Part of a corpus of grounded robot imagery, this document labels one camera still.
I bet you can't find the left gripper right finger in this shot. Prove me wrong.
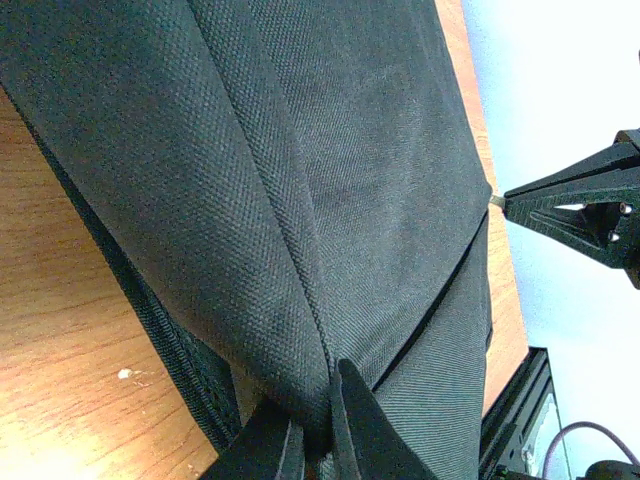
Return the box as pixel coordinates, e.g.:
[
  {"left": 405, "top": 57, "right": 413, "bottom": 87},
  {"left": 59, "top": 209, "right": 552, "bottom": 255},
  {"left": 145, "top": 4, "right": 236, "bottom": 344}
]
[{"left": 331, "top": 359, "right": 436, "bottom": 479}]

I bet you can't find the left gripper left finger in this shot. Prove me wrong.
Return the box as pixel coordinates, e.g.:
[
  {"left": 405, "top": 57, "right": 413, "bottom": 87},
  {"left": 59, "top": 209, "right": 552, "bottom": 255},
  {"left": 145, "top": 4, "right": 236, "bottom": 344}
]
[{"left": 200, "top": 399, "right": 305, "bottom": 480}]

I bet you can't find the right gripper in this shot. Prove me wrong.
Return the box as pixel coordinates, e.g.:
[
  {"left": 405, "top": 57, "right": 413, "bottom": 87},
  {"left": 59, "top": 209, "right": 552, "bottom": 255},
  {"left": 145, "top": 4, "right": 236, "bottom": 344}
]
[{"left": 504, "top": 142, "right": 639, "bottom": 290}]

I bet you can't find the black student backpack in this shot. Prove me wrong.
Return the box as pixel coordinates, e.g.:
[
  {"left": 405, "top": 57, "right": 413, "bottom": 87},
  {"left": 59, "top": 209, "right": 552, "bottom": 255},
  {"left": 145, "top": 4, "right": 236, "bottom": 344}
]
[{"left": 1, "top": 1, "right": 491, "bottom": 479}]

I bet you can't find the black mounting rail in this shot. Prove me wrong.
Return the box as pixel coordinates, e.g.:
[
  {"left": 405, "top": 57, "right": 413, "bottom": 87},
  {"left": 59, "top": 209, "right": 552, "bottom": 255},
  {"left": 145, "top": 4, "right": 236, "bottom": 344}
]
[{"left": 479, "top": 347, "right": 562, "bottom": 479}]

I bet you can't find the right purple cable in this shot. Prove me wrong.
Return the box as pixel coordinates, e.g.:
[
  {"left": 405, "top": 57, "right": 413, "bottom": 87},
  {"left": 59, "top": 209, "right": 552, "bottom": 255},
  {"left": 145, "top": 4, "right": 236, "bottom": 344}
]
[{"left": 542, "top": 420, "right": 640, "bottom": 480}]

